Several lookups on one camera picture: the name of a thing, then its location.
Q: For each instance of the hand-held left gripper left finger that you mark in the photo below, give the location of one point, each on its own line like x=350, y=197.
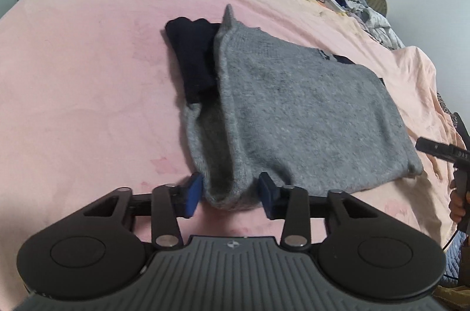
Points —
x=194, y=195

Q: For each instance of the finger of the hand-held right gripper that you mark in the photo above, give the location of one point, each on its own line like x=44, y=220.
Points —
x=462, y=129
x=431, y=147

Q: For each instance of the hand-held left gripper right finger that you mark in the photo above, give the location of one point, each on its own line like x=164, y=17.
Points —
x=266, y=195

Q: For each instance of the grey sweater with navy sleeves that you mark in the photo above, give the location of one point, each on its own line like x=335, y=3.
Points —
x=293, y=105

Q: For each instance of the pile of light clothes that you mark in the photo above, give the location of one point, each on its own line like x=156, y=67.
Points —
x=371, y=21

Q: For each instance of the person's right hand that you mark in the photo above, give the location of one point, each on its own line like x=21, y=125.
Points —
x=459, y=212

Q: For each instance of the blue-grey quilted cloth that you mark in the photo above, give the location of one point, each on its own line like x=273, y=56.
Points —
x=459, y=263

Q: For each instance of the pink bed blanket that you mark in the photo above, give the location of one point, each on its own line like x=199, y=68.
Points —
x=91, y=76

